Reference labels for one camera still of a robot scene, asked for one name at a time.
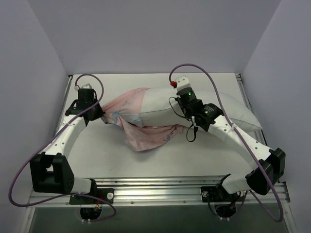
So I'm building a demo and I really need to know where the blue printed pillowcase pink inside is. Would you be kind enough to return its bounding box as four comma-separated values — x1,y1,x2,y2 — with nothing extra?
102,87,183,151

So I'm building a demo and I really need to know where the white pillow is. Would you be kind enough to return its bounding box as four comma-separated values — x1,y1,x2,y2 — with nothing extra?
119,86,263,133

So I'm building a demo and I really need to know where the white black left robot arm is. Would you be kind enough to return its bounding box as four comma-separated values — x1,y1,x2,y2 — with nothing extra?
30,84,104,203

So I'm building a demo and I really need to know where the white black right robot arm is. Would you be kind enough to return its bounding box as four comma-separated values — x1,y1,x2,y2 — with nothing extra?
177,87,286,200

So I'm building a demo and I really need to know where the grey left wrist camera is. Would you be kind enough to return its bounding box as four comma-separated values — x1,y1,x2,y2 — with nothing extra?
74,83,93,91

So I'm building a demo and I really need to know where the aluminium table edge rail left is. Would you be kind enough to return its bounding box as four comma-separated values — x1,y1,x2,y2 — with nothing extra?
52,75,73,137

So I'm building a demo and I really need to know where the aluminium table edge rail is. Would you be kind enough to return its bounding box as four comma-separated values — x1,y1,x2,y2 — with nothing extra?
52,75,73,137
235,74,267,146

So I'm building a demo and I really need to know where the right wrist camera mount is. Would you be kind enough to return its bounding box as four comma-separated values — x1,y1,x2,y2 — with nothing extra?
170,76,191,91

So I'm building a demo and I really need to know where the aluminium table edge rail right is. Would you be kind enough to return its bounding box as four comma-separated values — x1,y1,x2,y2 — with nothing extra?
235,74,267,146

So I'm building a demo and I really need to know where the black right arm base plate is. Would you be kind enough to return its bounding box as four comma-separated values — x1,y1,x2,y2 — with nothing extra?
200,186,243,202

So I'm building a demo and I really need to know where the aluminium front rail frame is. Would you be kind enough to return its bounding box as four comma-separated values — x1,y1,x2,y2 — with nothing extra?
29,176,290,207

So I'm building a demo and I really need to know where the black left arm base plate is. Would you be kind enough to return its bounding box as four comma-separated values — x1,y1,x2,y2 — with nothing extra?
69,188,114,205

